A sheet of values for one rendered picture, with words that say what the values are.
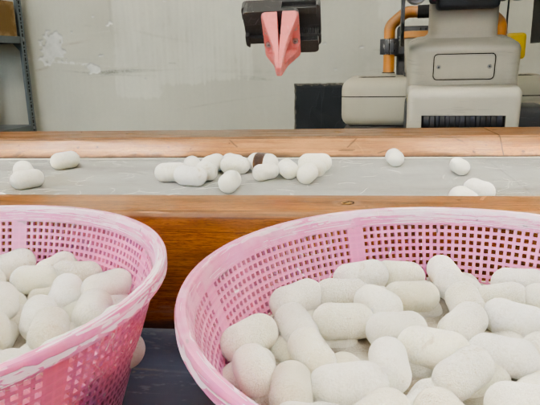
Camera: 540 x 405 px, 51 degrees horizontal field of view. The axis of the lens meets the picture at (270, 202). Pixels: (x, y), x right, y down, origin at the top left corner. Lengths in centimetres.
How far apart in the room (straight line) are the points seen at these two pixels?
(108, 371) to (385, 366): 12
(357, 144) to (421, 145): 8
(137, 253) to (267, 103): 239
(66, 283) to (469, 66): 103
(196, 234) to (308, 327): 16
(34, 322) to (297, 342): 13
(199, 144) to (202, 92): 203
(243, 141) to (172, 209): 37
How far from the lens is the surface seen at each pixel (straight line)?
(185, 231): 41
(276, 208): 40
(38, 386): 24
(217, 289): 29
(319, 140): 76
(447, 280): 35
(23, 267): 39
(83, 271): 38
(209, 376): 19
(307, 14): 78
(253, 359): 25
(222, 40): 276
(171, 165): 61
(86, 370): 25
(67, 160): 74
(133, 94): 293
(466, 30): 128
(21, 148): 87
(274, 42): 72
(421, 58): 125
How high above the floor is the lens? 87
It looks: 14 degrees down
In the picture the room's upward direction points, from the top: 1 degrees counter-clockwise
